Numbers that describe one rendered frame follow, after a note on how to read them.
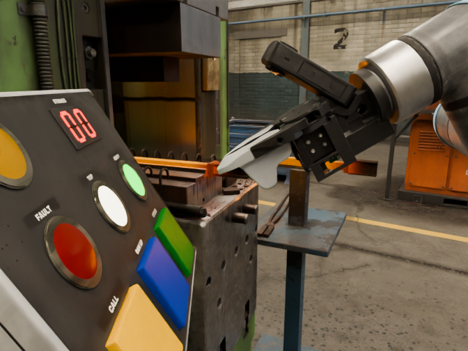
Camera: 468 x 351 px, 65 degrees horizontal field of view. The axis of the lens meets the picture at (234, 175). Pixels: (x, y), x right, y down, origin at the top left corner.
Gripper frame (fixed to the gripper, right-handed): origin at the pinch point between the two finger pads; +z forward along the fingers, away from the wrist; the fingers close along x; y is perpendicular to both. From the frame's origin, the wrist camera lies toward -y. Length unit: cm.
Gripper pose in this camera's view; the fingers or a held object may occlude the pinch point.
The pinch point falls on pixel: (223, 161)
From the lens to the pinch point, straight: 45.8
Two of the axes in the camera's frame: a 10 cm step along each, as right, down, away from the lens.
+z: -8.6, 5.0, 0.7
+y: 5.0, 8.3, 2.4
